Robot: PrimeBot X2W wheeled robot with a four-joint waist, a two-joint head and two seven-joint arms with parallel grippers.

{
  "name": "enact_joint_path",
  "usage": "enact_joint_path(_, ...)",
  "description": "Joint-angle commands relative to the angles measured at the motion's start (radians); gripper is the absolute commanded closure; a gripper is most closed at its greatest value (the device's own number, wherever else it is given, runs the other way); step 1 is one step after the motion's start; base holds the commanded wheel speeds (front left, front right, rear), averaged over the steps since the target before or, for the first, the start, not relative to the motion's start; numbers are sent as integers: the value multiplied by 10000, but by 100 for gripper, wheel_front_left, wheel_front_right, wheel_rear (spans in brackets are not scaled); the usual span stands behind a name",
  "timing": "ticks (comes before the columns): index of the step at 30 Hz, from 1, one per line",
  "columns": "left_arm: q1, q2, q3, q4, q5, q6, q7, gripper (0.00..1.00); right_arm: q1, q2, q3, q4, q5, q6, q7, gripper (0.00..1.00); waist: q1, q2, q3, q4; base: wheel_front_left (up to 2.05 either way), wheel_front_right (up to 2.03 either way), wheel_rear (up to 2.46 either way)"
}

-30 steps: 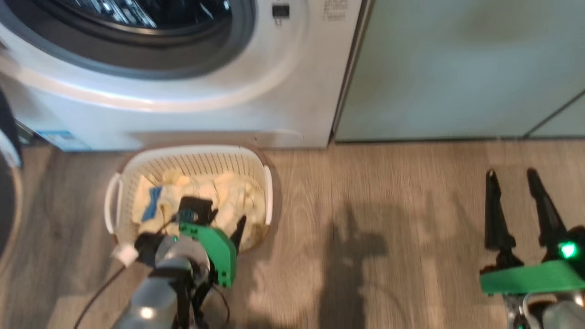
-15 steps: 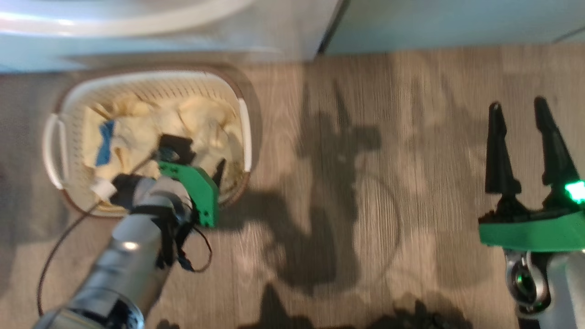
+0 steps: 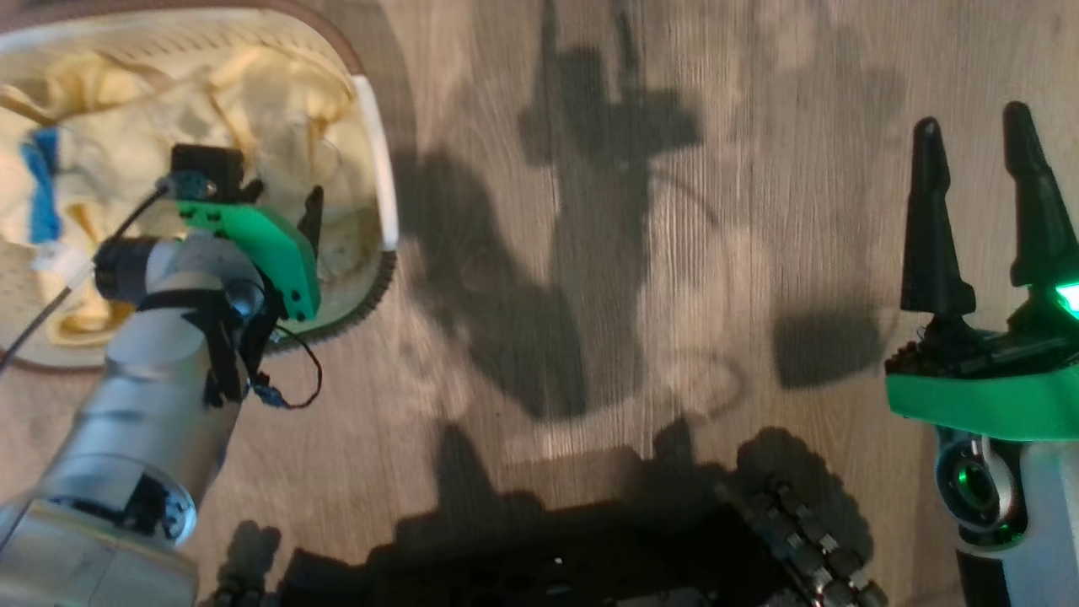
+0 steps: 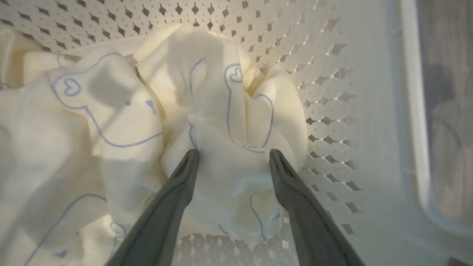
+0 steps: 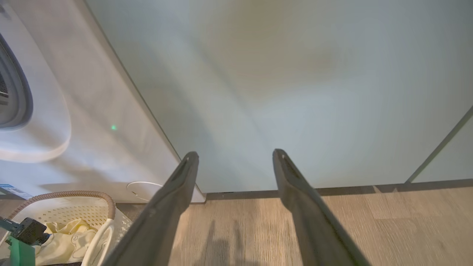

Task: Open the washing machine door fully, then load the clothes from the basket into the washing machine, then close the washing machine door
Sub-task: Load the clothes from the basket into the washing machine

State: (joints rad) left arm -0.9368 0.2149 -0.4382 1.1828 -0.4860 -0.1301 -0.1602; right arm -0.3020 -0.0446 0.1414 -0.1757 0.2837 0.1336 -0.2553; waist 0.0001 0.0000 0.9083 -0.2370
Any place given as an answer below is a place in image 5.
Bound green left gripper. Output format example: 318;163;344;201
5;236;36;266

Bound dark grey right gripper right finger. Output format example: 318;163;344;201
272;149;372;266

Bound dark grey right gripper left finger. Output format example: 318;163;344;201
102;151;200;266

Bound pale yellow garment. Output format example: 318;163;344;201
34;219;111;265

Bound white perforated laundry basket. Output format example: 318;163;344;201
0;190;133;266

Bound white front-load washing machine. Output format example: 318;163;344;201
0;0;206;204

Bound wide pale green cabinet door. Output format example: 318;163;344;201
85;0;473;193

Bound narrow pale green cabinet door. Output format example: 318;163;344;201
406;106;473;184

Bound grey rubber door seal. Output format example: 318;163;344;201
0;33;34;130

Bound round drain filter cover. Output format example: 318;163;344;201
126;181;164;202

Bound dark cabinet plinth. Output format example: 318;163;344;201
205;179;473;201

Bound blue energy label sticker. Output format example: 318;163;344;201
0;183;34;200

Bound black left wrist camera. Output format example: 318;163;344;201
14;217;50;245

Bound teal cable connector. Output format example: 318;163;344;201
0;218;20;233

